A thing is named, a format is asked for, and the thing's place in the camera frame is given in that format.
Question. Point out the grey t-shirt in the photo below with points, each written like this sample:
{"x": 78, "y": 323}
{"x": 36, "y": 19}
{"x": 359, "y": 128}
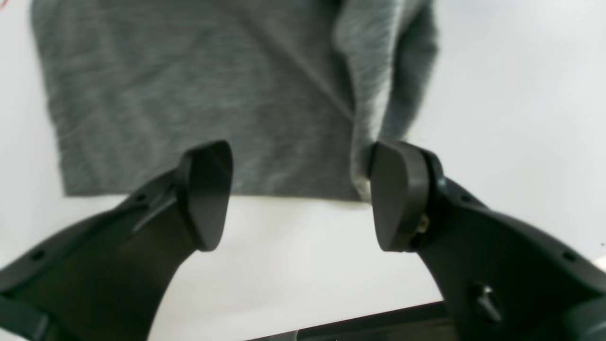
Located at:
{"x": 300, "y": 89}

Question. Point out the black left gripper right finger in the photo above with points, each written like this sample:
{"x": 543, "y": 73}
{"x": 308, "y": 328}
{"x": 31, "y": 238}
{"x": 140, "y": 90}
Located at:
{"x": 500, "y": 279}

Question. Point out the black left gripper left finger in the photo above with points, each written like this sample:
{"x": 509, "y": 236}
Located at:
{"x": 103, "y": 279}

